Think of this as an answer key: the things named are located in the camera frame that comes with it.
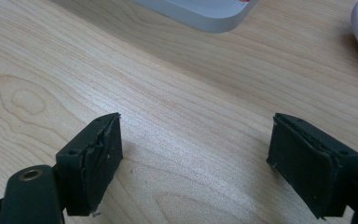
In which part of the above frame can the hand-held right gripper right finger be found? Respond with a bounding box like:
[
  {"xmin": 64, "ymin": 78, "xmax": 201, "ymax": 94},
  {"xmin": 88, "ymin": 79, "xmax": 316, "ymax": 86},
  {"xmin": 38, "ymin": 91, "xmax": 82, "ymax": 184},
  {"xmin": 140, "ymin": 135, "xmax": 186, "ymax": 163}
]
[{"xmin": 266, "ymin": 112, "xmax": 358, "ymax": 220}]

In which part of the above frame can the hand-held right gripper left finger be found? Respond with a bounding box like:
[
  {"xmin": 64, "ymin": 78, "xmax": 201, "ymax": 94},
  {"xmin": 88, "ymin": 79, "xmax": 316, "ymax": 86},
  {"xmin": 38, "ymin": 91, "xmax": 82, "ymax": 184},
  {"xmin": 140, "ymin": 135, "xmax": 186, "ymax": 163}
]
[{"xmin": 55, "ymin": 112, "xmax": 124, "ymax": 217}]

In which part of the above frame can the white storage box lid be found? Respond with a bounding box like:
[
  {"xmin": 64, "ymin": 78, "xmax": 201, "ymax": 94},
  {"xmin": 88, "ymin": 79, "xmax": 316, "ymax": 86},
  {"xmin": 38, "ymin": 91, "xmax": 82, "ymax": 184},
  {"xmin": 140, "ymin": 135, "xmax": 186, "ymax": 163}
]
[{"xmin": 133, "ymin": 0, "xmax": 259, "ymax": 34}]

